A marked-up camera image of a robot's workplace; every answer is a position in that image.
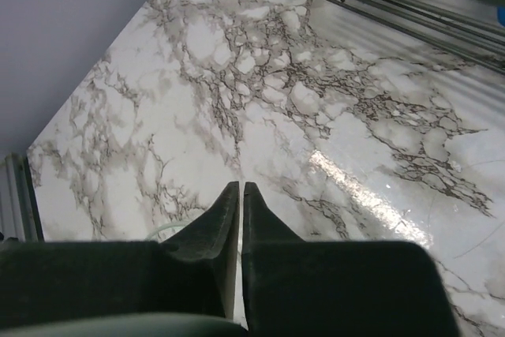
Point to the black wire dish rack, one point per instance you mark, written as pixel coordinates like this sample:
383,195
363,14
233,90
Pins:
466,28

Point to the aluminium rail frame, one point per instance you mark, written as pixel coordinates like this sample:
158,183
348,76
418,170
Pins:
20,219

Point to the blue cloth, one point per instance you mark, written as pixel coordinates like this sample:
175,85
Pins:
500,15

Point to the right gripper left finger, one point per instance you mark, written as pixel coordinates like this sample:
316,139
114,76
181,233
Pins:
192,272

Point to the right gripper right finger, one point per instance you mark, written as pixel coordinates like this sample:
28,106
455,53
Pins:
292,287

